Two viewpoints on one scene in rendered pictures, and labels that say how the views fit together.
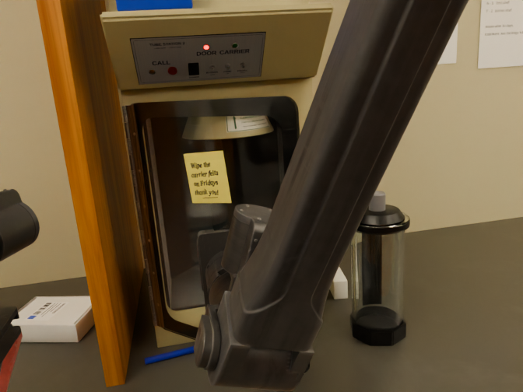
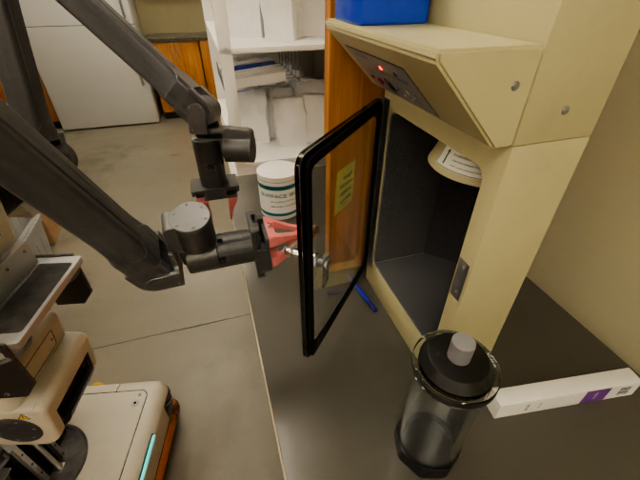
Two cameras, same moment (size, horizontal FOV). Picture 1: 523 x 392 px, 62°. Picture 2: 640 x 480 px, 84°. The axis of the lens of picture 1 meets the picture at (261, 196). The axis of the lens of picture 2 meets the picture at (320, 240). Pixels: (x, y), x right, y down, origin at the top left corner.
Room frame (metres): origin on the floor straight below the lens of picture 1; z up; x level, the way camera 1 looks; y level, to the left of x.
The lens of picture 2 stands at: (0.53, -0.45, 1.56)
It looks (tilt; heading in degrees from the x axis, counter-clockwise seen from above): 36 degrees down; 83
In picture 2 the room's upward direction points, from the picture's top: straight up
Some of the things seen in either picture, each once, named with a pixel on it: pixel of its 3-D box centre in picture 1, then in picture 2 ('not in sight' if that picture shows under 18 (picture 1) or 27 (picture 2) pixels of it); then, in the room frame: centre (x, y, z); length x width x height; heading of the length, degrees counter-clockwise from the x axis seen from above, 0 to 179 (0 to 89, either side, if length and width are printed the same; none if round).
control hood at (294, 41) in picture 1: (220, 49); (402, 71); (0.70, 0.05, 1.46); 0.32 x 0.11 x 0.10; 100
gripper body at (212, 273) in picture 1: (232, 279); (240, 247); (0.45, 0.04, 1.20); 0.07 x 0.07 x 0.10; 10
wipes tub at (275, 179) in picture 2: not in sight; (279, 190); (0.52, 0.57, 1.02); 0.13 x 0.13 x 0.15
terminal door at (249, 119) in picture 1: (214, 233); (342, 230); (0.63, 0.08, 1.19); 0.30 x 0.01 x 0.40; 56
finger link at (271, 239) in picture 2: not in sight; (282, 240); (0.52, 0.05, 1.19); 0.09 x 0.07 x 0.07; 10
